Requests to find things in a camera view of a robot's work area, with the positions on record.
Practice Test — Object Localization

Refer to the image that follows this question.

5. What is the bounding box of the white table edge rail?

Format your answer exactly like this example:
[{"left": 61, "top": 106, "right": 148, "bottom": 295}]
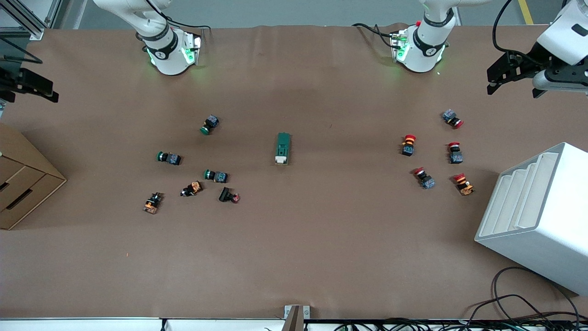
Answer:
[{"left": 0, "top": 317, "right": 286, "bottom": 331}]

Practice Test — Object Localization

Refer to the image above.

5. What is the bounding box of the black arm base cable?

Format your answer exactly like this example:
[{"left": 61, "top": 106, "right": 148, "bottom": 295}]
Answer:
[
  {"left": 352, "top": 23, "right": 398, "bottom": 47},
  {"left": 144, "top": 0, "right": 210, "bottom": 31}
]

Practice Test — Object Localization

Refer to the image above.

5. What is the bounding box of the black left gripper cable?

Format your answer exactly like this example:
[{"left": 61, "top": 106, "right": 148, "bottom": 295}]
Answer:
[{"left": 492, "top": 0, "right": 538, "bottom": 57}]

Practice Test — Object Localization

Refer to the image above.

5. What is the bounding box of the black left arm base cable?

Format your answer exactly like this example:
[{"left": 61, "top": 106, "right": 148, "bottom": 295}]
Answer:
[{"left": 352, "top": 23, "right": 398, "bottom": 47}]

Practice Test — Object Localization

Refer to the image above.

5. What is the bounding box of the black looped cable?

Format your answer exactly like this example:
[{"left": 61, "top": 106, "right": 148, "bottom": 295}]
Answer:
[{"left": 464, "top": 266, "right": 582, "bottom": 323}]

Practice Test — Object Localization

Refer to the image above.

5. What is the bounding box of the green load switch white handle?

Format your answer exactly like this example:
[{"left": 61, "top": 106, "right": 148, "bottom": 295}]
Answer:
[{"left": 274, "top": 132, "right": 292, "bottom": 166}]

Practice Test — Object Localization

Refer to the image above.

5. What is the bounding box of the black switch with red block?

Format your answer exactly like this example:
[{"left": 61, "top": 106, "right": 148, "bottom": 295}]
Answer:
[{"left": 219, "top": 186, "right": 241, "bottom": 204}]

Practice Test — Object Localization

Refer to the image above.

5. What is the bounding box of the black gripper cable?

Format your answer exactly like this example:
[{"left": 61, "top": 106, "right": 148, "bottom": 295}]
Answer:
[
  {"left": 492, "top": 0, "right": 538, "bottom": 57},
  {"left": 0, "top": 37, "right": 43, "bottom": 64}
]

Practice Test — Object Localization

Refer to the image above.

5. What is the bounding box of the black right arm base cable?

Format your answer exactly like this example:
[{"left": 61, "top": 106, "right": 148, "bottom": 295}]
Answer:
[{"left": 144, "top": 0, "right": 210, "bottom": 31}]

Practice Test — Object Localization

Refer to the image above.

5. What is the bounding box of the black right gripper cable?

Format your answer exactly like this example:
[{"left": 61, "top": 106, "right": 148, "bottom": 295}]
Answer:
[{"left": 0, "top": 37, "right": 43, "bottom": 64}]

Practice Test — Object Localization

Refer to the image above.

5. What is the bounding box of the brown cardboard box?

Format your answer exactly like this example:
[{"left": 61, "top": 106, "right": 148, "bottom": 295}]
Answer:
[{"left": 0, "top": 122, "right": 68, "bottom": 230}]

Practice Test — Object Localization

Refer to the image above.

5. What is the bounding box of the grey metal bracket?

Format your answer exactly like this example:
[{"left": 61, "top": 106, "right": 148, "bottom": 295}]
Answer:
[{"left": 284, "top": 305, "right": 311, "bottom": 331}]

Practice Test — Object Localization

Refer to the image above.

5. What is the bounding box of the orange black selector switch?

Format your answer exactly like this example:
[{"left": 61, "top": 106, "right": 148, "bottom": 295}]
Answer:
[
  {"left": 181, "top": 181, "right": 204, "bottom": 198},
  {"left": 142, "top": 192, "right": 164, "bottom": 215}
]

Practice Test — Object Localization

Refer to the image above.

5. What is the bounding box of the aluminium frame profile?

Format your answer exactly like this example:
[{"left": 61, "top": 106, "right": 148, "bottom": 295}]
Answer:
[{"left": 0, "top": 0, "right": 63, "bottom": 40}]

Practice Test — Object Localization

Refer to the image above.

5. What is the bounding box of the white stepped plastic rack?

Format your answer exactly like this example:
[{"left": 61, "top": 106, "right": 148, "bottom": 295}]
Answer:
[{"left": 475, "top": 142, "right": 588, "bottom": 296}]

